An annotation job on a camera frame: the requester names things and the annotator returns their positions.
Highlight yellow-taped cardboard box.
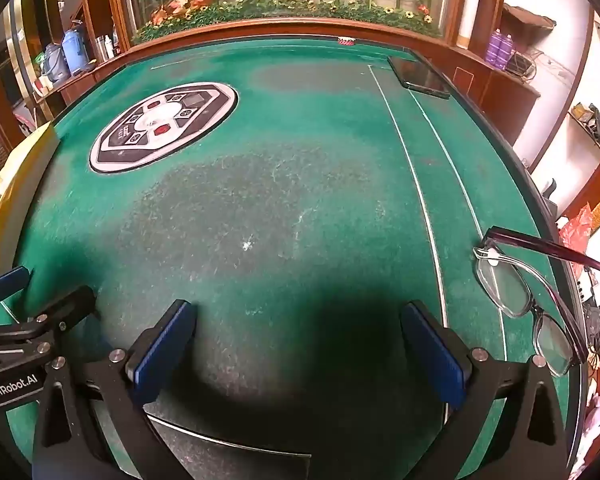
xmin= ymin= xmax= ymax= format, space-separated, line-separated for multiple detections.
xmin=0 ymin=121 xmax=62 ymax=282

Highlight black smartphone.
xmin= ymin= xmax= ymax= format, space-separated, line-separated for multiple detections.
xmin=386 ymin=55 xmax=452 ymax=100

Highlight wire basket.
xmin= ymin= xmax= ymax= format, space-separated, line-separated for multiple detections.
xmin=507 ymin=50 xmax=538 ymax=81

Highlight round table control panel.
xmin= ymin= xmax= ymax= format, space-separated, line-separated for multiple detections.
xmin=89 ymin=81 xmax=239 ymax=175

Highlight blue thermos jug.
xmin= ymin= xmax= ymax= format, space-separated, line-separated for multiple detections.
xmin=61 ymin=27 xmax=90 ymax=77

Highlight wooden cabinet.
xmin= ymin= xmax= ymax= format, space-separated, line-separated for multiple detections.
xmin=452 ymin=45 xmax=541 ymax=147

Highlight grey-blue kettle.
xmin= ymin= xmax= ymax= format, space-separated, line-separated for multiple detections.
xmin=42 ymin=42 xmax=68 ymax=83

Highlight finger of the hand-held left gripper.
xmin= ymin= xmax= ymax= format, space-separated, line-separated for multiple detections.
xmin=0 ymin=285 xmax=97 ymax=346
xmin=0 ymin=265 xmax=31 ymax=311

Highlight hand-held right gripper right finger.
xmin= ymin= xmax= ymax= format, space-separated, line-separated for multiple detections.
xmin=399 ymin=300 xmax=571 ymax=480

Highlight purple bottle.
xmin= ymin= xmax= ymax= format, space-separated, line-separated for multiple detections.
xmin=486 ymin=29 xmax=502 ymax=67
xmin=499 ymin=33 xmax=516 ymax=71

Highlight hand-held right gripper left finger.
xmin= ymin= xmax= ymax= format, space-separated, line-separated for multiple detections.
xmin=32 ymin=299 xmax=198 ymax=480

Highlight red plastic bag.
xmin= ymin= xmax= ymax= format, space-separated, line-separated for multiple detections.
xmin=557 ymin=202 xmax=594 ymax=266

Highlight artificial flower display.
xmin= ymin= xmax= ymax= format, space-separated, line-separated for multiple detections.
xmin=122 ymin=0 xmax=451 ymax=46

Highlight purple-framed eyeglasses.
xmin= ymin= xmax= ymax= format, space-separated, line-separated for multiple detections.
xmin=472 ymin=226 xmax=600 ymax=377

